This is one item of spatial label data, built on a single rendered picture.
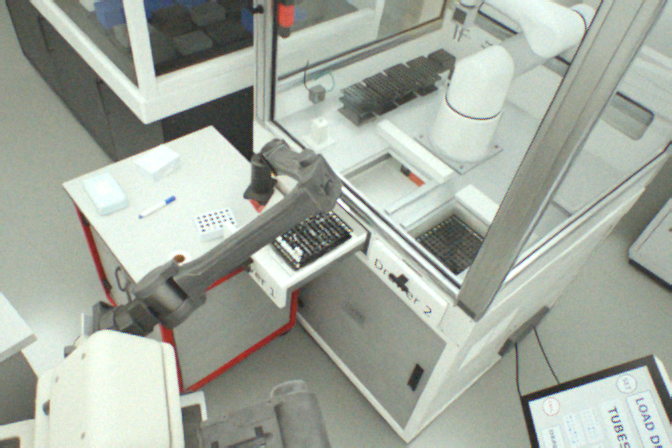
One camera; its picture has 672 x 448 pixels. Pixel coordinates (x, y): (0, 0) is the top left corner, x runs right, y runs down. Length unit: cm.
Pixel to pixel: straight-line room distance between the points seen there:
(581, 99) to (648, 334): 215
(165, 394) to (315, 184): 43
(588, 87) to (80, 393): 95
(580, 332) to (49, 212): 263
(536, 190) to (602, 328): 186
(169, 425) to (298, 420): 38
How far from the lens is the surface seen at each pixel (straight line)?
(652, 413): 135
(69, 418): 95
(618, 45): 104
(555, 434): 141
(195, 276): 109
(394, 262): 164
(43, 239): 300
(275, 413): 61
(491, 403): 257
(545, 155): 117
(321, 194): 104
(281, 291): 155
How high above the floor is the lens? 218
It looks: 48 degrees down
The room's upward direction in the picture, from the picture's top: 10 degrees clockwise
